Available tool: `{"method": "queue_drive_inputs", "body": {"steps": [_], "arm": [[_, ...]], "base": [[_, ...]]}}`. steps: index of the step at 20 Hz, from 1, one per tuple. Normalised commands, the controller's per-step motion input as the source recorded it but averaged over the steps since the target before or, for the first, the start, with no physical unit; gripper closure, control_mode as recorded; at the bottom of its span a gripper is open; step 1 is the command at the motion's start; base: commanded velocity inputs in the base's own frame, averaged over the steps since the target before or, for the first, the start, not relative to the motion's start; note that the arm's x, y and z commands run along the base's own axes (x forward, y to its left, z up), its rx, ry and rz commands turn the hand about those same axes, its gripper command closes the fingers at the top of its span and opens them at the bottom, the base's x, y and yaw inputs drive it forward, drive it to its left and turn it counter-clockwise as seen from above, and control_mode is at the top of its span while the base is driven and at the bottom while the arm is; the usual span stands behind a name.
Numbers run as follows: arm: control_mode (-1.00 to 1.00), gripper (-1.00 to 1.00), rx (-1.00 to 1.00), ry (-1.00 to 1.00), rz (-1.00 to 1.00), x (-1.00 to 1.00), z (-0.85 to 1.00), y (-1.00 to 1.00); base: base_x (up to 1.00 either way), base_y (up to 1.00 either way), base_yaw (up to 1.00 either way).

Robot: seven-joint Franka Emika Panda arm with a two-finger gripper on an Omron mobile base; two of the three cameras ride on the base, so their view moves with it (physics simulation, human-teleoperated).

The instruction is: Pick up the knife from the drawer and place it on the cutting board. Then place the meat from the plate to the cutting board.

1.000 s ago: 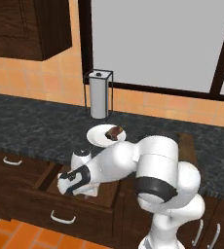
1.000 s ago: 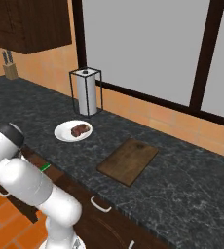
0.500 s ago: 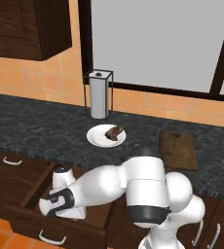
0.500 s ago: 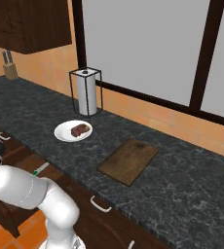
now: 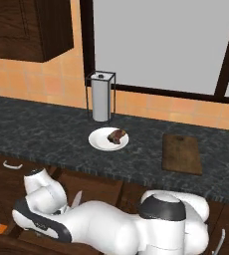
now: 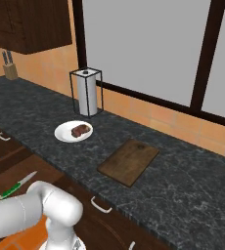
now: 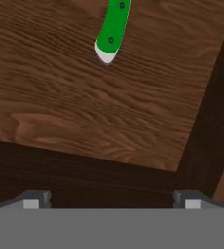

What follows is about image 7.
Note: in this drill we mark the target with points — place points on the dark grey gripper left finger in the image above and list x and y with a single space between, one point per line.
32 198

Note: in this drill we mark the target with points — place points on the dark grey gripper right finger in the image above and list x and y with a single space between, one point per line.
191 198

